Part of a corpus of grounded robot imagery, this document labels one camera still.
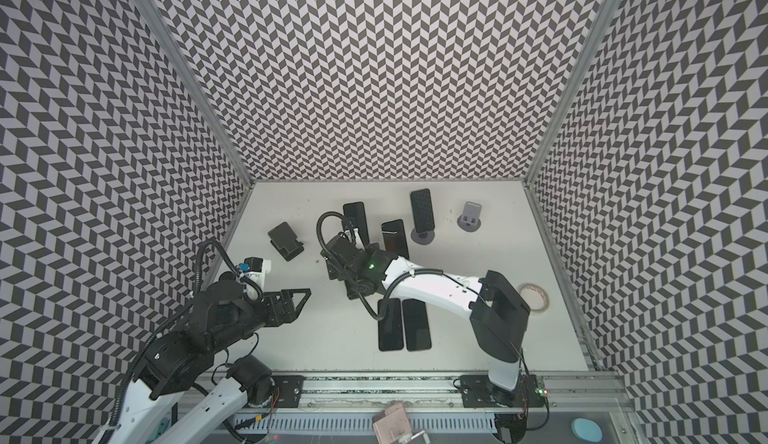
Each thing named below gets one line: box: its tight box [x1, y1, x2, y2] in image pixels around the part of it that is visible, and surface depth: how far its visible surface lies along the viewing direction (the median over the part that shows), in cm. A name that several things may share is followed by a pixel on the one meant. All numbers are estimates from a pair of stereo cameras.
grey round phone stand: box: [457, 201, 482, 232], surface depth 104 cm
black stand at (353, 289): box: [344, 280, 375, 300], surface depth 57 cm
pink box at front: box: [372, 402, 413, 444], surface depth 66 cm
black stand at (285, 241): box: [267, 221, 304, 262], surface depth 95 cm
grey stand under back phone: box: [410, 228, 435, 245], surface depth 104 cm
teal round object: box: [571, 418, 603, 443], surface depth 69 cm
